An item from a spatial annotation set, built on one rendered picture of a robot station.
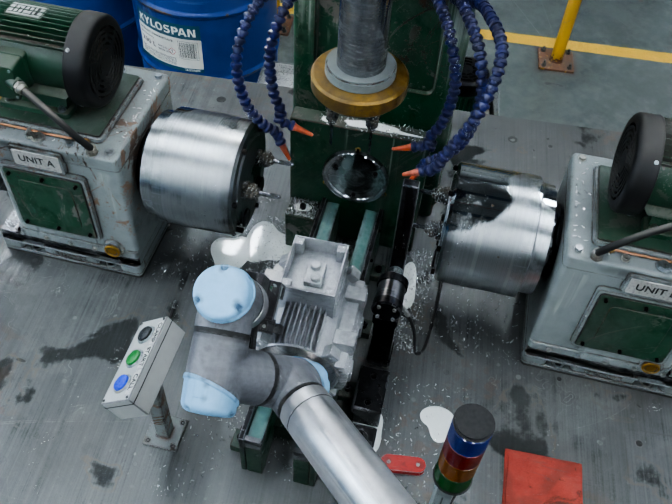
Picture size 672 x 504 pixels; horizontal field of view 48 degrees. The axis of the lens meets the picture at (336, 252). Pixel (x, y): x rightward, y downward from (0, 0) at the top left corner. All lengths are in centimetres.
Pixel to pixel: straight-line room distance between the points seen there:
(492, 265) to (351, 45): 49
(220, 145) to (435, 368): 64
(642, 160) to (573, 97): 240
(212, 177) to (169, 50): 161
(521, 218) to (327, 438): 66
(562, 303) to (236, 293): 76
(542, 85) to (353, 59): 248
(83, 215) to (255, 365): 76
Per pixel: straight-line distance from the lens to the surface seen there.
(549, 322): 157
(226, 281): 96
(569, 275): 145
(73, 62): 149
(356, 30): 131
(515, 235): 145
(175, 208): 156
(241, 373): 99
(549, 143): 218
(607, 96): 381
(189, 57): 305
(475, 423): 110
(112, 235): 170
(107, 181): 157
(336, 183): 168
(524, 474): 155
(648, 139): 137
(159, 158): 154
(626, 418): 169
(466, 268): 148
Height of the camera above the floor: 217
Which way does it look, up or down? 50 degrees down
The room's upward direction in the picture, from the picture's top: 4 degrees clockwise
